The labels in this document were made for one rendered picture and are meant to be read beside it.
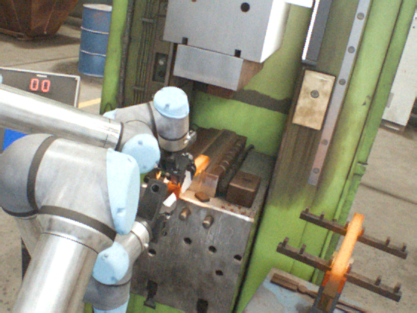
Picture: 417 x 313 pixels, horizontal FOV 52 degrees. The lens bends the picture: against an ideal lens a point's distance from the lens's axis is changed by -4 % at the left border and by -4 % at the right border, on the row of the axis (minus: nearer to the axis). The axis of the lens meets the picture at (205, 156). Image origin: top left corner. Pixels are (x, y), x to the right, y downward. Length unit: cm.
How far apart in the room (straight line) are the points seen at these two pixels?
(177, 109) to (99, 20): 499
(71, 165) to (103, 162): 5
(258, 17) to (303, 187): 58
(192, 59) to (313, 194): 59
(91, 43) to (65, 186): 541
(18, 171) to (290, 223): 109
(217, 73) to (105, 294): 69
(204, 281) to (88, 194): 96
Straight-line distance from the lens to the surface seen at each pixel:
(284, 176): 149
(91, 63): 605
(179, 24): 132
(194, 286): 155
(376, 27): 138
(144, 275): 160
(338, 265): 109
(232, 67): 128
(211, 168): 143
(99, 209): 61
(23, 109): 82
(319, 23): 134
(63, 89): 146
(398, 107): 660
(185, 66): 132
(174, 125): 100
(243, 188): 138
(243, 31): 126
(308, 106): 139
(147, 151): 84
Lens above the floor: 159
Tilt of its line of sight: 23 degrees down
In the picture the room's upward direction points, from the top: 11 degrees clockwise
